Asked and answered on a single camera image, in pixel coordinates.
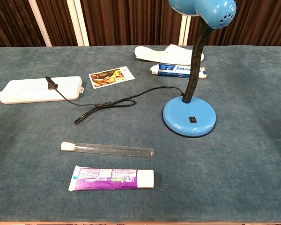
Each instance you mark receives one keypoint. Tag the blue desk lamp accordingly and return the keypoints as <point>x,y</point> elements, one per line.
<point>189,110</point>

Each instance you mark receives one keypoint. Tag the white power strip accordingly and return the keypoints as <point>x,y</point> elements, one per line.
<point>32,90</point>

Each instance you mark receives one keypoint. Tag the teal table cloth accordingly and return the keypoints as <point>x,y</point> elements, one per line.
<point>140,145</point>

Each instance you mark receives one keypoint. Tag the food photo card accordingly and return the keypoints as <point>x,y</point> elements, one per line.
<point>107,77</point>

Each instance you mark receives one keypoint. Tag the clear test tube white cap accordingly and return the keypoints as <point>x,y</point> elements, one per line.
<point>107,149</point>

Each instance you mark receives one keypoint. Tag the blue white toothpaste tube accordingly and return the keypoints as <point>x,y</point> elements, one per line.
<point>171,70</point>

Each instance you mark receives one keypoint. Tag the purple white toothpaste tube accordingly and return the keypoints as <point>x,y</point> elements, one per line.
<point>107,179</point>

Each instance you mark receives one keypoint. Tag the brown pleated curtain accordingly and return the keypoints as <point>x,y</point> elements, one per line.
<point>131,21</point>

